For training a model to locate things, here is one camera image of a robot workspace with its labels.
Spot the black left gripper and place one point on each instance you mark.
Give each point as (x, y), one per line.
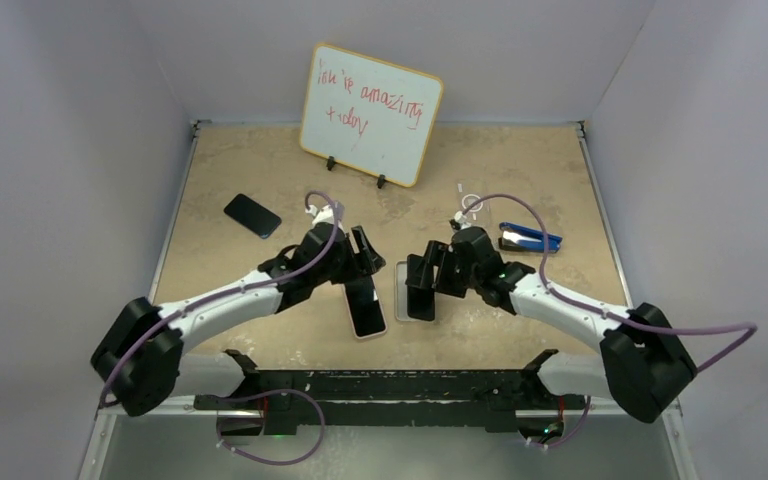
(365, 263)

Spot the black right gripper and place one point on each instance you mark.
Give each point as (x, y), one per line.
(436, 255)

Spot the beige phone case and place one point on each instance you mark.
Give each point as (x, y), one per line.
(400, 293)

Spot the green phone black screen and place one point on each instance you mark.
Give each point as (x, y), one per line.
(365, 308)

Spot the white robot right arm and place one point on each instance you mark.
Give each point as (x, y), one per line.
(637, 361)

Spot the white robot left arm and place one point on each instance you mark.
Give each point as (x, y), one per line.
(139, 358)

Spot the clear magsafe phone case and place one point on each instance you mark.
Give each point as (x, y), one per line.
(468, 192)

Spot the blue black stapler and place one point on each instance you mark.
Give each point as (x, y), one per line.
(517, 238)

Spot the yellow framed whiteboard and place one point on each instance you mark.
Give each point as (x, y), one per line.
(368, 114)

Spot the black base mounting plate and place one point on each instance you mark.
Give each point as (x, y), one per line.
(404, 385)

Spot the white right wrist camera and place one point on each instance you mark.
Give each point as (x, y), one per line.
(460, 221)

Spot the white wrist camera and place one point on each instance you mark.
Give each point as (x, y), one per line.
(327, 214)
(460, 221)

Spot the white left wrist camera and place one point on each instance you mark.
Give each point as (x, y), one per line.
(327, 214)

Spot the aluminium frame rail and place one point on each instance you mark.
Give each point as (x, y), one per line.
(492, 413)

